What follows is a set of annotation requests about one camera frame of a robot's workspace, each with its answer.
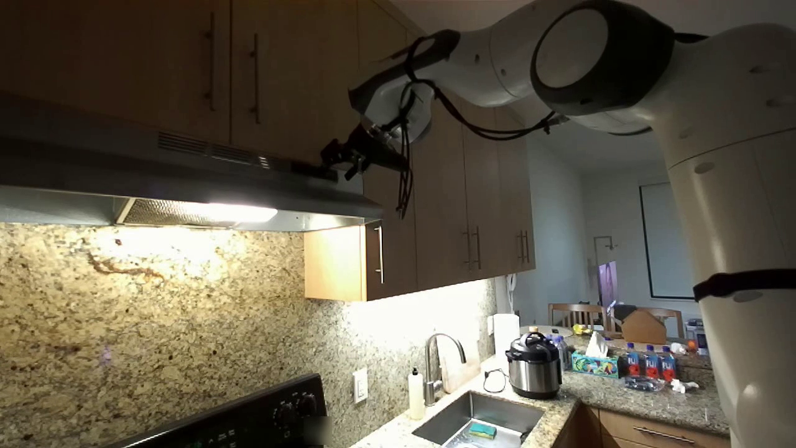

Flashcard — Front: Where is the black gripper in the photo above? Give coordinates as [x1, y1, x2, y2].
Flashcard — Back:
[321, 121, 409, 181]

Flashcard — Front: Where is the black electric stove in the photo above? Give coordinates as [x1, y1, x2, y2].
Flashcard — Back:
[122, 374, 331, 448]

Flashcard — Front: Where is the wood cabinet door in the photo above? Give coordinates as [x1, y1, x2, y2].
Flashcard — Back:
[230, 0, 367, 174]
[0, 0, 234, 150]

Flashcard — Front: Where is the range hood light panel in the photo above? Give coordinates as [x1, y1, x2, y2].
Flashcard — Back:
[164, 199, 282, 228]

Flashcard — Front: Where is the stainless steel range hood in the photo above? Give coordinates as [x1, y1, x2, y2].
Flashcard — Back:
[0, 87, 387, 233]

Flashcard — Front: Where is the white paper towel roll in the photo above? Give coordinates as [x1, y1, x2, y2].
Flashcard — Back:
[494, 312, 525, 362]

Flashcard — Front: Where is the chrome kitchen faucet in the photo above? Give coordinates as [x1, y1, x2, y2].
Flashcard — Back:
[423, 332, 471, 409]

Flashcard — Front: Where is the white soap bottle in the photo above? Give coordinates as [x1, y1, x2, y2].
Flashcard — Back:
[405, 365, 428, 423]

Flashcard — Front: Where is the stainless steel sink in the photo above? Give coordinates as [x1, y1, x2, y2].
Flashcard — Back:
[412, 388, 547, 448]

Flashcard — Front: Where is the slatted wood chair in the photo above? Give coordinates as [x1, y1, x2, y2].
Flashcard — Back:
[545, 301, 611, 332]

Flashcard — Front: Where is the steel black pressure cooker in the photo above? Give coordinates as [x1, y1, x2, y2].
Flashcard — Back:
[502, 328, 566, 400]

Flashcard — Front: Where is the green blue sponge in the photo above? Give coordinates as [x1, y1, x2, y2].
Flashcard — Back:
[466, 419, 500, 444]

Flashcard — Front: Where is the green tissue box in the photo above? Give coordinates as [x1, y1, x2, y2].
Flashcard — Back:
[571, 327, 623, 378]

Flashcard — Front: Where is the white projector screen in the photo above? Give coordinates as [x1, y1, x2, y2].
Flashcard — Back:
[637, 181, 701, 301]

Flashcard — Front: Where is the round backed wood chair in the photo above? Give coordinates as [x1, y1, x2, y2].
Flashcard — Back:
[619, 306, 687, 349]

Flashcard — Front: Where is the small blue package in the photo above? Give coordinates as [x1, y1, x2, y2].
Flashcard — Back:
[685, 318, 713, 358]

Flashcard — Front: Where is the wood base cabinet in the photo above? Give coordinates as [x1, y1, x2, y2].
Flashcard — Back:
[552, 398, 735, 448]

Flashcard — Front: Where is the tall wood wall cabinet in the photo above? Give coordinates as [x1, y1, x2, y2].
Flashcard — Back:
[302, 0, 537, 304]

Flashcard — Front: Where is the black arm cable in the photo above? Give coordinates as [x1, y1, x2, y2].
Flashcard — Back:
[356, 31, 706, 220]

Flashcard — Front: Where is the white wall outlet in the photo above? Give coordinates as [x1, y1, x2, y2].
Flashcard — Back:
[352, 365, 371, 409]

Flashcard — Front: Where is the purple wall hanging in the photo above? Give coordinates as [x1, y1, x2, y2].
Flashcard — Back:
[598, 260, 623, 312]

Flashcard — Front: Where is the black velcro arm strap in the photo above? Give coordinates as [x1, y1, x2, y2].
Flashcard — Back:
[692, 266, 796, 304]

